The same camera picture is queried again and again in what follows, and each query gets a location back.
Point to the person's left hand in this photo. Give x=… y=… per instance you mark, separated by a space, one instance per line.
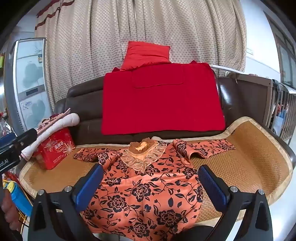
x=10 y=213

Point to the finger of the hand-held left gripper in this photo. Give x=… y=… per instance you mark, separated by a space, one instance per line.
x=26 y=136

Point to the orange black floral garment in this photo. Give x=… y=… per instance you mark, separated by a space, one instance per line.
x=143 y=197

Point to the window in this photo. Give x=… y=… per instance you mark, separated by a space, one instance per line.
x=286 y=60

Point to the red blanket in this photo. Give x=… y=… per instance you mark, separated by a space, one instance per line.
x=161 y=104

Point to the white standing air conditioner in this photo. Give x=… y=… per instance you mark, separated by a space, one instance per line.
x=30 y=81

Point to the woven bamboo mat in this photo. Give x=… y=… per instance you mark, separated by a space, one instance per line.
x=249 y=157

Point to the blue yellow plastic toy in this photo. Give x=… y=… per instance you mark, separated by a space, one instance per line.
x=18 y=199

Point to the red pillow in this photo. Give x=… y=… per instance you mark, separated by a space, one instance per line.
x=145 y=54

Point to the red tin box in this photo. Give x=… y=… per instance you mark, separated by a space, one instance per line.
x=55 y=150

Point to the white quilted cloth roll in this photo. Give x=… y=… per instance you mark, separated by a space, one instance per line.
x=60 y=124

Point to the wooden crib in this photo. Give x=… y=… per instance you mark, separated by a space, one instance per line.
x=279 y=109

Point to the brown leather sofa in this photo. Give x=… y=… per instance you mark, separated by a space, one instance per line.
x=87 y=129

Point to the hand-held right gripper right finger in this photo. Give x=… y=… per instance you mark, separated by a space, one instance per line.
x=212 y=186

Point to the beige dotted curtain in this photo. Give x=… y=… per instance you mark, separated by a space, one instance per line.
x=104 y=34

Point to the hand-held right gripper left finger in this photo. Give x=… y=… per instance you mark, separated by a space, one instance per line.
x=89 y=186

